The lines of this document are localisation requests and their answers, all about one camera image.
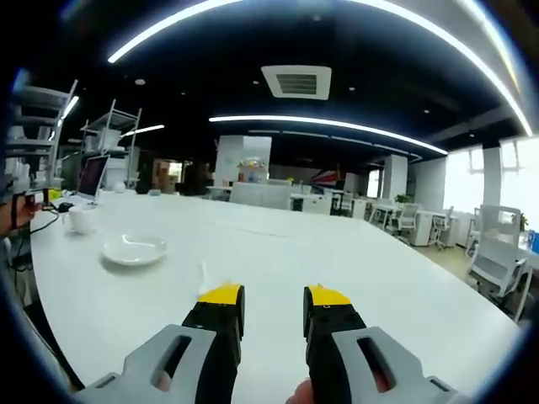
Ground silver laptop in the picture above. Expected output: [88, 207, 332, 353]
[62, 154, 111, 207]

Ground long ceiling light strip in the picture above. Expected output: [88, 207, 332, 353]
[208, 114, 449, 155]
[107, 0, 535, 138]

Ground ceiling air vent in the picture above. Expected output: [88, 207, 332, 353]
[260, 64, 333, 101]

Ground white coffee cup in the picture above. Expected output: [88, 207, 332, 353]
[61, 205, 99, 235]

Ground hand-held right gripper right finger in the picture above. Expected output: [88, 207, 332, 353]
[302, 284, 469, 404]

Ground white filing cabinet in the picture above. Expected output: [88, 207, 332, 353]
[408, 210, 446, 247]

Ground white round coffee tray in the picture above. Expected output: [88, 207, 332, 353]
[100, 233, 168, 267]

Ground white metal shelf rack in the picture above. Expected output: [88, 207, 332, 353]
[79, 98, 143, 191]
[3, 78, 79, 199]

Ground person's right hand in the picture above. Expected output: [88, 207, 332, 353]
[287, 379, 315, 404]

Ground white tabletop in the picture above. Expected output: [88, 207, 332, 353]
[29, 188, 524, 404]

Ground small red white device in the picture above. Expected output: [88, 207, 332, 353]
[17, 189, 48, 212]

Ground flag wall poster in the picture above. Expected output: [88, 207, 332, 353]
[310, 166, 347, 189]

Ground black cable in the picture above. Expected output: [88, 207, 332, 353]
[28, 207, 61, 237]

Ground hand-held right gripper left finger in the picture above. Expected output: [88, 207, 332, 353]
[75, 284, 247, 404]

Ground white mesh office chair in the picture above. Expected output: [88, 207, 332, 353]
[432, 205, 455, 250]
[389, 203, 421, 245]
[466, 204, 532, 323]

